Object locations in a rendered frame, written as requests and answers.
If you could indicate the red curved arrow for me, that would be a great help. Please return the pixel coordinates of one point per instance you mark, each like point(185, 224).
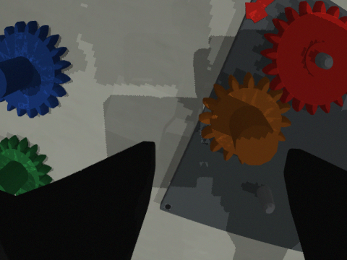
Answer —
point(256, 11)

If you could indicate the grey flat board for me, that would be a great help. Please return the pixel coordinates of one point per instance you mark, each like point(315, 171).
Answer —
point(251, 200)

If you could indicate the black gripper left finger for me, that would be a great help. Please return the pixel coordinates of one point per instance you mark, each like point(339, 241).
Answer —
point(94, 214)

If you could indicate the blue gear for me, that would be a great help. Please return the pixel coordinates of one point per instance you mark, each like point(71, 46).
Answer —
point(30, 69)

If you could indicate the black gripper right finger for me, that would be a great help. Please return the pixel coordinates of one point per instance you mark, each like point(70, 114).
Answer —
point(317, 194)

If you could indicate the dark green gear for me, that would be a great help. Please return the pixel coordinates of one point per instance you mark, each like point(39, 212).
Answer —
point(21, 169)

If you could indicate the red gear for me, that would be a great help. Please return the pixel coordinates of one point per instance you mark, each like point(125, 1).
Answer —
point(295, 47)

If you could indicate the brown toothed gear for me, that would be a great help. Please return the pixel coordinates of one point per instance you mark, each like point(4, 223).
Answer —
point(245, 120)

